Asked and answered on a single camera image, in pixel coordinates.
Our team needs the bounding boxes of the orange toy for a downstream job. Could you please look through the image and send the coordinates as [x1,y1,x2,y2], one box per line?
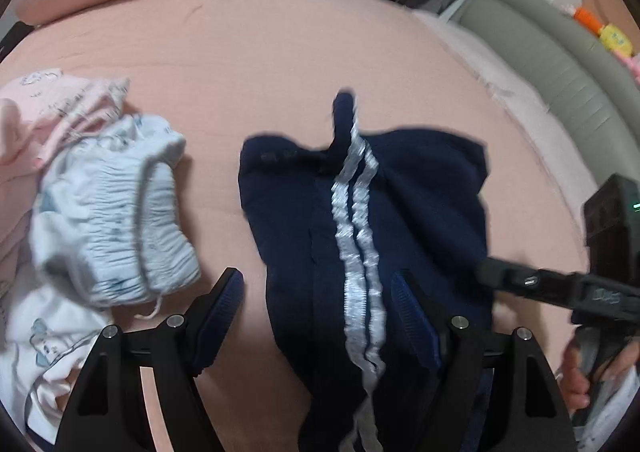
[574,6,608,35]

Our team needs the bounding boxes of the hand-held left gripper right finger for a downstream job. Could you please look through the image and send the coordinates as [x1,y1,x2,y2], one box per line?
[390,271,578,452]

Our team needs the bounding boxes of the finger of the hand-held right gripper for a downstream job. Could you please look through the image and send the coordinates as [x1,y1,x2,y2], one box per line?
[475,257,640,326]

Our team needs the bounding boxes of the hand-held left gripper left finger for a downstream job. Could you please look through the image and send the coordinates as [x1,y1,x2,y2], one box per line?
[52,267,246,452]

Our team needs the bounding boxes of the yellow plush toy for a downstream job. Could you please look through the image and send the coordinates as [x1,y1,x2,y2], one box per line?
[599,23,636,58]

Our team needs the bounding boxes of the navy pants with silver stripes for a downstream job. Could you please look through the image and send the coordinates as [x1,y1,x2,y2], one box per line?
[237,89,496,452]

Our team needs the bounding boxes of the light blue elastic-waist garment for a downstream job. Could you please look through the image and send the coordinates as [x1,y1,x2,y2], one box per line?
[29,113,202,309]

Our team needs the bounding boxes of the white printed garment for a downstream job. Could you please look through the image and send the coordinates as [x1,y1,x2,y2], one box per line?
[0,257,117,448]

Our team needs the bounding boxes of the person's right hand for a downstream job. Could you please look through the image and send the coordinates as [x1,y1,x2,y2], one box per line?
[560,327,640,413]

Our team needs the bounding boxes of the grey padded headboard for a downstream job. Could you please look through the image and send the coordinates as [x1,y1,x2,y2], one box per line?
[442,0,640,195]

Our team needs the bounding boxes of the bed with pink sheet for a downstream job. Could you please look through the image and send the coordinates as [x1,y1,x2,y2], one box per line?
[0,0,601,452]

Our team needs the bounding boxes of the black object beside bed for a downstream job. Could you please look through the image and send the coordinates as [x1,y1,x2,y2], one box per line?
[0,21,36,64]

